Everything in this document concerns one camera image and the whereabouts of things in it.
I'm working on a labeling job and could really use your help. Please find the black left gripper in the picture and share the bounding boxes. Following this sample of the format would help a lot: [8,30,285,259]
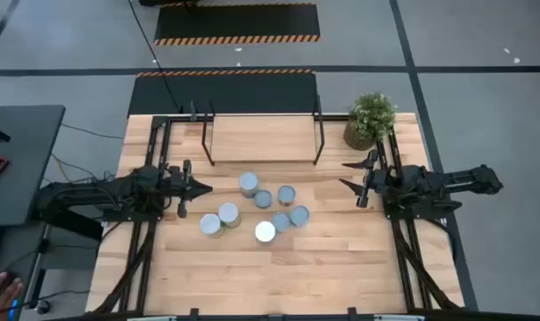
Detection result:
[164,159,214,219]

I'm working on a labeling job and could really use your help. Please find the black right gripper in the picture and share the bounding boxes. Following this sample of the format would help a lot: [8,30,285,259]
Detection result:
[339,149,394,210]

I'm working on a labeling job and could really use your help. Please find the tall tin can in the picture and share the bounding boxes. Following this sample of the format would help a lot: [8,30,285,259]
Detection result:
[199,212,224,239]

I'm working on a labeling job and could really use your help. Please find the tall green oranges can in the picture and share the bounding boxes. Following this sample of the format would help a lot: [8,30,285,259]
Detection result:
[217,202,242,229]

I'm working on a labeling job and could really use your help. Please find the teal tuna can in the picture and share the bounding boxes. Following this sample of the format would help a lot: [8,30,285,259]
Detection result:
[253,189,274,210]

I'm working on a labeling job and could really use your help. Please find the white vegetables can with carrot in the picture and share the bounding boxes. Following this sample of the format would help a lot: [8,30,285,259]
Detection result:
[289,205,311,229]

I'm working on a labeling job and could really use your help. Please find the small tomato can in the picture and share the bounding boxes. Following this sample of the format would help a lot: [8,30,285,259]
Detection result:
[276,185,298,208]

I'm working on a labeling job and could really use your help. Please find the tall peaches can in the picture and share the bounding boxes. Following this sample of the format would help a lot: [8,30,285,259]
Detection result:
[254,220,277,246]

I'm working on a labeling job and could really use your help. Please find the small green peas can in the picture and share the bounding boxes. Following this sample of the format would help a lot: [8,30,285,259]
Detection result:
[271,210,292,234]

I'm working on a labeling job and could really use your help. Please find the potted plant in ribbed pot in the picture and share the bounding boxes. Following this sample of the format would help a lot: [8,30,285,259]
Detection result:
[343,92,398,152]

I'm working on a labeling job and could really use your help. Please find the black hazard-striped floor mat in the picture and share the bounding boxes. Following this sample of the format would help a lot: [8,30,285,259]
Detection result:
[152,2,322,46]
[127,69,319,117]

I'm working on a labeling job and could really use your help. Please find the black desk foot bar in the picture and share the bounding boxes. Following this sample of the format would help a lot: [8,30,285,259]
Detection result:
[42,209,105,242]

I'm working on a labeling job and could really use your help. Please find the grey desk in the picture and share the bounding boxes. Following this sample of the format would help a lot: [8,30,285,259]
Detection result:
[0,104,66,227]

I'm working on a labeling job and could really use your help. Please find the black computer mouse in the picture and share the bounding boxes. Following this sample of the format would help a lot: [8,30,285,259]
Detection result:
[0,276,24,321]

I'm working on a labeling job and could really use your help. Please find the person's hand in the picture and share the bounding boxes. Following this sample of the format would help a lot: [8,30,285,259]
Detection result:
[0,271,25,321]

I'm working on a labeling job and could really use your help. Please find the black aluminium table frame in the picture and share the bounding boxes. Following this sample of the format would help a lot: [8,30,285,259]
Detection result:
[91,113,465,321]

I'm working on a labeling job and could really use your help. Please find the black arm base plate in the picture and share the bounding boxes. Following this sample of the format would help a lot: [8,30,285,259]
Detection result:
[382,195,462,220]
[101,208,167,223]

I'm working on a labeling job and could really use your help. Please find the black wire shelf rack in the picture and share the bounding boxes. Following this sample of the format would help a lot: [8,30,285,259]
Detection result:
[200,93,326,167]

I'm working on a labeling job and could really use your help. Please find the yellow cable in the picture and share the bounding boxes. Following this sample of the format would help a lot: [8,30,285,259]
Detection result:
[51,153,75,184]

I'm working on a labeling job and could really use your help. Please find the black floor cable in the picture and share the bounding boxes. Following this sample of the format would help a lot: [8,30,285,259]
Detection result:
[127,0,184,113]

